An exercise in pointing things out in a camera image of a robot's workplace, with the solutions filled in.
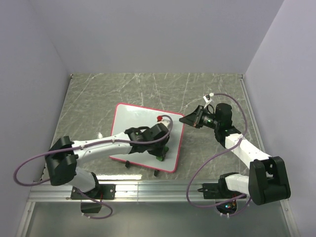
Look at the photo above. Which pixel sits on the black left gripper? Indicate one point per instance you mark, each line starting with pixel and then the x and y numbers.
pixel 159 152

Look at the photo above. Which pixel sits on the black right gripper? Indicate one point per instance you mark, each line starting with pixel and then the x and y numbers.
pixel 194 118

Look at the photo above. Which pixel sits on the black left whiteboard clip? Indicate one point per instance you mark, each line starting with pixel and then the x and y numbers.
pixel 127 164

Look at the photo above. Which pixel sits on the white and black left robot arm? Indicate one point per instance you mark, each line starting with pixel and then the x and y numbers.
pixel 66 157

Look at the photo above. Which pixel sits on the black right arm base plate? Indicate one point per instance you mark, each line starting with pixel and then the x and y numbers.
pixel 212 191

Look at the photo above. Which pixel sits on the pink framed whiteboard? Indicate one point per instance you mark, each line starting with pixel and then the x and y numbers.
pixel 127 116

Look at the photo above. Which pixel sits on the green whiteboard eraser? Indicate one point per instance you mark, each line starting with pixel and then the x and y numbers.
pixel 162 154

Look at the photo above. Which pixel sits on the aluminium mounting rail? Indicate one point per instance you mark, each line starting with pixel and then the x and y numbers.
pixel 126 191

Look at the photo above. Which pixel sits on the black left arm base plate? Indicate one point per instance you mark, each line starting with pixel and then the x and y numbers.
pixel 102 192

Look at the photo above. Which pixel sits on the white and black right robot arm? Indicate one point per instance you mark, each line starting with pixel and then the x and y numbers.
pixel 267 180

